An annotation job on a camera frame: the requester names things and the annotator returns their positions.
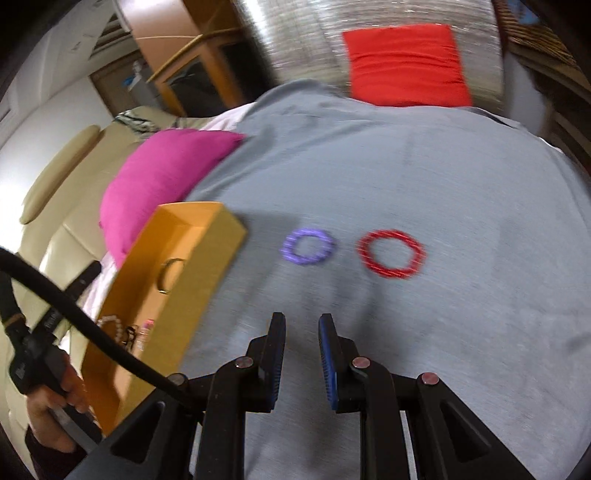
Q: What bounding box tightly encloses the person's left forearm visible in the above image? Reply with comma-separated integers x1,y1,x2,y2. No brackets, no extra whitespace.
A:
23,429,100,480

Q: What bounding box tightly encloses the small pink trinket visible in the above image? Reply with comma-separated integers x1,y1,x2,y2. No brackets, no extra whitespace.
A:
134,319,155,354

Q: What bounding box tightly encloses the striped cushion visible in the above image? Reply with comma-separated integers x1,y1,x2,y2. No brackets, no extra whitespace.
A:
113,108,178,139

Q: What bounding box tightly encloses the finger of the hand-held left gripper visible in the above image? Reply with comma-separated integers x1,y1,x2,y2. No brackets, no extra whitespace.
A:
62,261,102,305

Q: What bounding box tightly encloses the beige leather sofa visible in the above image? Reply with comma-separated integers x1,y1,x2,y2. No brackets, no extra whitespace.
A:
0,104,218,435

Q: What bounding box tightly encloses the yellow cardboard box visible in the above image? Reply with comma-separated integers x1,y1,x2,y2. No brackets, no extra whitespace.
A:
81,202,249,437

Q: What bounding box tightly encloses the red bead bracelet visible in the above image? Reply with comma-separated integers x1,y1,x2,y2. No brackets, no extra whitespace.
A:
356,229,426,279

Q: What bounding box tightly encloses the person's left hand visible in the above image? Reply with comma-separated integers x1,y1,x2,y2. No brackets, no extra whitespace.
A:
25,355,100,455

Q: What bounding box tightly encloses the wicker basket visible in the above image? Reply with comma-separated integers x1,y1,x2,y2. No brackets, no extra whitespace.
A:
492,0,591,65

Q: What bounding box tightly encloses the magenta cushion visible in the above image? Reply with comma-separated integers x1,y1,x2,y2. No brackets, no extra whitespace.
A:
98,129,247,268

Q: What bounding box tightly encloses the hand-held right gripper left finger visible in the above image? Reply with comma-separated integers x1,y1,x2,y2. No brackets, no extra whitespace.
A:
69,312,287,480

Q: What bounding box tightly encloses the silver foil panel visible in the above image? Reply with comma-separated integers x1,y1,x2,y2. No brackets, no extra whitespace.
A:
235,0,504,114

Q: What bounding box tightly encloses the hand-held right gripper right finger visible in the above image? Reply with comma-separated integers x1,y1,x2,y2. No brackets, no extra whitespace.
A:
318,313,536,480

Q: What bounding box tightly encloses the white pearl bracelet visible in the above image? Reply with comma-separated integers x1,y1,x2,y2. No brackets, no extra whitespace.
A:
96,315,127,344

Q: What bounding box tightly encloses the wooden cabinet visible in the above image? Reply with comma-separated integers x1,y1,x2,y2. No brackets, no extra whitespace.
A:
90,0,278,121

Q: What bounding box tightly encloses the red cushion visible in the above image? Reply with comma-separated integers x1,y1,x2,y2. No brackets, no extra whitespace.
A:
342,24,472,108

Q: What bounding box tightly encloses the purple bead bracelet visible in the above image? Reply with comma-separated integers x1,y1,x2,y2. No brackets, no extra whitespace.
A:
281,227,334,267

